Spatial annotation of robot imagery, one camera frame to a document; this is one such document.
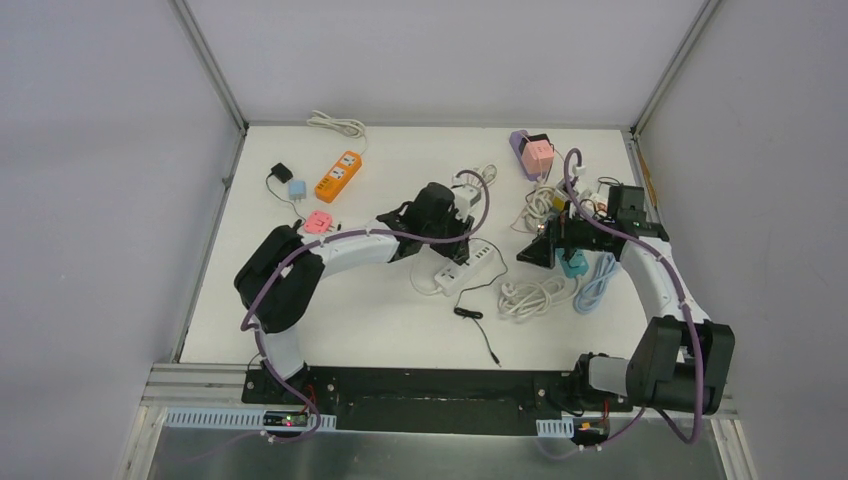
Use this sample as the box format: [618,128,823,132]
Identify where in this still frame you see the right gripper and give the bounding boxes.
[516,201,611,269]

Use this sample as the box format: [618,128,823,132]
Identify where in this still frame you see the white power strip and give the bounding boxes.
[433,239,496,297]

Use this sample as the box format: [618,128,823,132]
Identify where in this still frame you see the orange power strip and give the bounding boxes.
[314,151,362,203]

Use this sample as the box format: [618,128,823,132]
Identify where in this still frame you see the pink adapter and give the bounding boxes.
[302,210,335,235]

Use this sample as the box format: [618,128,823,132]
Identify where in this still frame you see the light blue charger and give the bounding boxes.
[288,180,307,202]

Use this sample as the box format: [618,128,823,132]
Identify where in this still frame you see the black charger with cable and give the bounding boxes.
[265,162,304,220]

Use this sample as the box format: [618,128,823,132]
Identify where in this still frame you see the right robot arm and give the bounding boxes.
[516,185,735,415]

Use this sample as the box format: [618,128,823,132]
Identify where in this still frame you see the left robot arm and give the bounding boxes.
[234,182,490,405]

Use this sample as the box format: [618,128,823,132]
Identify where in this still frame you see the pink cube socket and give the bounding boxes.
[519,140,554,181]

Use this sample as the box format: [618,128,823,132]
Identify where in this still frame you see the teal power strip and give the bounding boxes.
[555,249,589,279]

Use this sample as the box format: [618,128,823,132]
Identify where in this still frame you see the purple power strip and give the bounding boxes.
[509,130,534,175]

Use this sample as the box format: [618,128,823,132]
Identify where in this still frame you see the black adapter on purple strip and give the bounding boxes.
[522,134,550,145]

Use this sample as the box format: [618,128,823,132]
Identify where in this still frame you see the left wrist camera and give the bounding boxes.
[451,184,482,220]

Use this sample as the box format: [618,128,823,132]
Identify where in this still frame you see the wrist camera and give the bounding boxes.
[569,164,586,191]
[451,184,482,220]

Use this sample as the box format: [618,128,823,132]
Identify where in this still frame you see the white bundled cord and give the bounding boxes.
[510,185,561,234]

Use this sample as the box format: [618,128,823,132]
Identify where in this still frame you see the white coiled cord front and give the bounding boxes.
[496,276,581,322]

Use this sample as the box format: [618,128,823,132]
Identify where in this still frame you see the light blue cord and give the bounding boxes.
[572,251,624,315]

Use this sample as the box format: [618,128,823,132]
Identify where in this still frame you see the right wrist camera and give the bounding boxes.
[569,164,586,191]

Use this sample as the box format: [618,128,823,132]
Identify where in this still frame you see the black thin barrel cable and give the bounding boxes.
[453,238,510,369]

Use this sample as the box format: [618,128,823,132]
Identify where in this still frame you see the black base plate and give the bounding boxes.
[241,366,633,436]

